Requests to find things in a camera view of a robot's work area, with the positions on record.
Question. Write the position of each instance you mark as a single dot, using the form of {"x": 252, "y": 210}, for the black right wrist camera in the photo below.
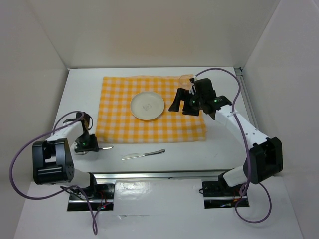
{"x": 204, "y": 88}

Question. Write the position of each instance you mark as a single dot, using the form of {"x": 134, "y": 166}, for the aluminium side rail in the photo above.
{"x": 246, "y": 98}

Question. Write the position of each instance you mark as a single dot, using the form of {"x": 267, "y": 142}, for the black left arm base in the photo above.
{"x": 102, "y": 199}

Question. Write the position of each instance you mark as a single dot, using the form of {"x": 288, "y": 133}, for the white round plate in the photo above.
{"x": 147, "y": 105}

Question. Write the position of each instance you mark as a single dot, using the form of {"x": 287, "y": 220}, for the aluminium table edge rail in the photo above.
{"x": 204, "y": 175}

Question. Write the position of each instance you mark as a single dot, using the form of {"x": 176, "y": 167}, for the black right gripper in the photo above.
{"x": 182, "y": 94}

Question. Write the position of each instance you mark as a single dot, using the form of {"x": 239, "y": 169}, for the yellow white checkered cloth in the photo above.
{"x": 116, "y": 124}

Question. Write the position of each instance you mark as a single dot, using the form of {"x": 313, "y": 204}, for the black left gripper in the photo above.
{"x": 92, "y": 147}

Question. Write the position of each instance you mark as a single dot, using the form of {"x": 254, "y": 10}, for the silver fork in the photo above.
{"x": 104, "y": 148}

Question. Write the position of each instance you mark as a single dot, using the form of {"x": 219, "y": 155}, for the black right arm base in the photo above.
{"x": 217, "y": 195}

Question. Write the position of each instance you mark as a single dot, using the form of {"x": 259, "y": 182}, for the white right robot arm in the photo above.
{"x": 264, "y": 156}

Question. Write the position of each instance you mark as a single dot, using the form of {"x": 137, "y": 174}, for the silver table knife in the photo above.
{"x": 138, "y": 155}

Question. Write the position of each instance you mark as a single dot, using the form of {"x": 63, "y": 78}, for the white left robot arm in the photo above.
{"x": 52, "y": 158}

